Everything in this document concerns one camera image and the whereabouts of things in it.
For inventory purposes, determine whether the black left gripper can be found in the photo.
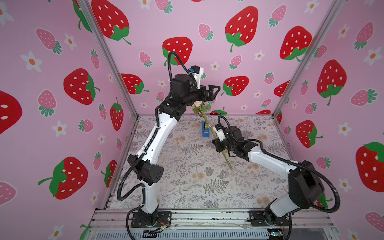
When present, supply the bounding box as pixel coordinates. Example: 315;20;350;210
178;84;217;109

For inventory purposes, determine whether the artificial pink flower bouquet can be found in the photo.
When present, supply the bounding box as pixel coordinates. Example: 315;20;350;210
191;100;234;171

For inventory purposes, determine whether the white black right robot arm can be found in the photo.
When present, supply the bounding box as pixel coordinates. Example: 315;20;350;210
212;125;325;226

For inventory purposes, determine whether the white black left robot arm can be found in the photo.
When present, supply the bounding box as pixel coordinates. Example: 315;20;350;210
125;74;221;226

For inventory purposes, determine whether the blue tape dispenser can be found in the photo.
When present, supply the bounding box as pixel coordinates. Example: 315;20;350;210
202;122;210;138

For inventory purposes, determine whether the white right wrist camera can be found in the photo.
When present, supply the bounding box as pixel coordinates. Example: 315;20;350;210
214;125;227;142

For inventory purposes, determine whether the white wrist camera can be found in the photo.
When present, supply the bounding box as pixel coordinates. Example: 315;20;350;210
214;125;227;142
190;66;204;89

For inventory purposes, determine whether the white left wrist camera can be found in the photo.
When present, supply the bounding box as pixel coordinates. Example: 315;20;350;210
190;66;204;89

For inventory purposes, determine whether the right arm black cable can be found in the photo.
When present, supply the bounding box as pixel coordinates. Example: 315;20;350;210
217;115;341;240

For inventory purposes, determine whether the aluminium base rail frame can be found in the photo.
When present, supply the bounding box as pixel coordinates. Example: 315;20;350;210
84;209;341;240

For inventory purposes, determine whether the aluminium corner post right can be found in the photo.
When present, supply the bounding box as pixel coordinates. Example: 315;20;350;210
272;0;345;120

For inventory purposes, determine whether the aluminium corner post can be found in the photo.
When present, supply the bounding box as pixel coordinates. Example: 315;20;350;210
79;0;139;119
272;0;345;120

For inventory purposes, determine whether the aluminium corner post left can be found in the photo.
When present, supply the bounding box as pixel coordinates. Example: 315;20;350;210
79;0;139;119

